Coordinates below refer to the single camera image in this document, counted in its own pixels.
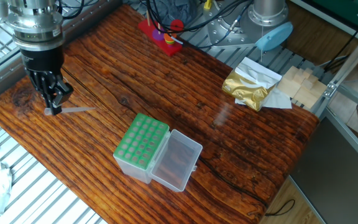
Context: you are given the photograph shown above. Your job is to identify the purple toy disc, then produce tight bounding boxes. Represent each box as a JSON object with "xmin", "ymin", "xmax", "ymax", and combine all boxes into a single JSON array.
[{"xmin": 152, "ymin": 29, "xmax": 166, "ymax": 42}]

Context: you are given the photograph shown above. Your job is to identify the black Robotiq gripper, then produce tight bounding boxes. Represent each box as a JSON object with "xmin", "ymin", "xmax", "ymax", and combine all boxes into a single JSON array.
[{"xmin": 19, "ymin": 45, "xmax": 75, "ymax": 116}]

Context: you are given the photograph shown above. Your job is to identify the white paper under bag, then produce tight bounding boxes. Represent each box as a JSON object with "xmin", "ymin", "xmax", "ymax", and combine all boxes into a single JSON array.
[{"xmin": 234, "ymin": 88, "xmax": 293, "ymax": 110}]

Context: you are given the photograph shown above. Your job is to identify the orange green stacked rings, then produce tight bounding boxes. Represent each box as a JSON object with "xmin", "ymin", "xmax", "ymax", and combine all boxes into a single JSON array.
[{"xmin": 163, "ymin": 32, "xmax": 177, "ymax": 46}]

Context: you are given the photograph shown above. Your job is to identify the grey cloth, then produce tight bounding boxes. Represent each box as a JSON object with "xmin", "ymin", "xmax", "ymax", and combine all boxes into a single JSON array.
[{"xmin": 126, "ymin": 0, "xmax": 198, "ymax": 26}]

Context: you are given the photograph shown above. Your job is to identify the red toy disc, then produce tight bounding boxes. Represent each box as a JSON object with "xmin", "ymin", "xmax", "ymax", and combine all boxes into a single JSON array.
[{"xmin": 170, "ymin": 19, "xmax": 185, "ymax": 32}]

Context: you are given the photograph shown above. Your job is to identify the clear tip box green rack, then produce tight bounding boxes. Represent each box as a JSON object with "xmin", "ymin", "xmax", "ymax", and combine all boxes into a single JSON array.
[{"xmin": 112, "ymin": 112, "xmax": 203, "ymax": 192}]

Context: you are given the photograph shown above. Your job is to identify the clear large pipette tip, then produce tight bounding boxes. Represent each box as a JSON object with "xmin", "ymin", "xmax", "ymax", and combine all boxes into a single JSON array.
[{"xmin": 44, "ymin": 106, "xmax": 96, "ymax": 116}]

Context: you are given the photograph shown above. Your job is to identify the black cord loop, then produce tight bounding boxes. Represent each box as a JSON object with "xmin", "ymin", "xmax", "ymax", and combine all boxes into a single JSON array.
[{"xmin": 264, "ymin": 198, "xmax": 296, "ymax": 217}]

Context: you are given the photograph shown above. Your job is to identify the gold foil bag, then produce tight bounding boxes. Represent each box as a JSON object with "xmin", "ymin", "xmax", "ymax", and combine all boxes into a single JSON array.
[{"xmin": 222, "ymin": 57, "xmax": 282, "ymax": 112}]

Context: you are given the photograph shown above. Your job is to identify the wooden block puzzle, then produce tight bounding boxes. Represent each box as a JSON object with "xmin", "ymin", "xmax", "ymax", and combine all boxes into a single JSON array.
[{"xmin": 277, "ymin": 65, "xmax": 328, "ymax": 109}]

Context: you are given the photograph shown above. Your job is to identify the aluminium frame structure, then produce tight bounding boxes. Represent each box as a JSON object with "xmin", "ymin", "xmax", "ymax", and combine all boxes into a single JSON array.
[{"xmin": 290, "ymin": 18, "xmax": 358, "ymax": 224}]

